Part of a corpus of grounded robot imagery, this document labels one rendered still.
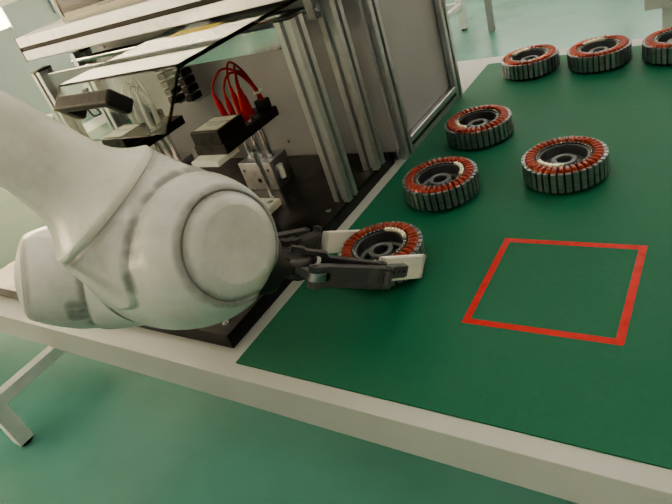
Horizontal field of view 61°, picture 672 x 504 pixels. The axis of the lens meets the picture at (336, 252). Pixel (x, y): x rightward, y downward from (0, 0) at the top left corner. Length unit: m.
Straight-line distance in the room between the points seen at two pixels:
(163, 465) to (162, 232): 1.46
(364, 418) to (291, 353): 0.13
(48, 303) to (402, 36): 0.75
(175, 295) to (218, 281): 0.03
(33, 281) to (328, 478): 1.11
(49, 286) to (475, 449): 0.39
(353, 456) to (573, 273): 0.97
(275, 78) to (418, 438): 0.72
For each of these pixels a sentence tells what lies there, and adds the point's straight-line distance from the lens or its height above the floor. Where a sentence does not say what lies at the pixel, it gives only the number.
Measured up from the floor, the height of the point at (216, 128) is 0.92.
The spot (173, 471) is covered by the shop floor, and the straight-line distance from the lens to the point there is 1.75.
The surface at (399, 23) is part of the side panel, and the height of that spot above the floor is 0.95.
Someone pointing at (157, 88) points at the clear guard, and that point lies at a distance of 0.70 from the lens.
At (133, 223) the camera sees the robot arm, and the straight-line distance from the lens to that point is 0.38.
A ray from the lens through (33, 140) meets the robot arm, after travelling 0.41.
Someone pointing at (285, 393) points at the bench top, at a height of 0.74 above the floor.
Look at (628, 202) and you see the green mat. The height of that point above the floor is 0.75.
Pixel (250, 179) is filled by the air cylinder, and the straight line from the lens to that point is 1.05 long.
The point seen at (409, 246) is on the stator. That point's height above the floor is 0.79.
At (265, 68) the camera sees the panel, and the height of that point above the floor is 0.94.
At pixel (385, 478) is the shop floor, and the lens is 1.47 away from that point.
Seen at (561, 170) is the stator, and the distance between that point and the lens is 0.81.
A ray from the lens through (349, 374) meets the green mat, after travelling 0.62.
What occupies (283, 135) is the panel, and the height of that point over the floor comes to 0.81.
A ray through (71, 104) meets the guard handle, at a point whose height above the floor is 1.06.
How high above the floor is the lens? 1.17
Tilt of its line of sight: 31 degrees down
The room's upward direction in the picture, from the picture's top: 20 degrees counter-clockwise
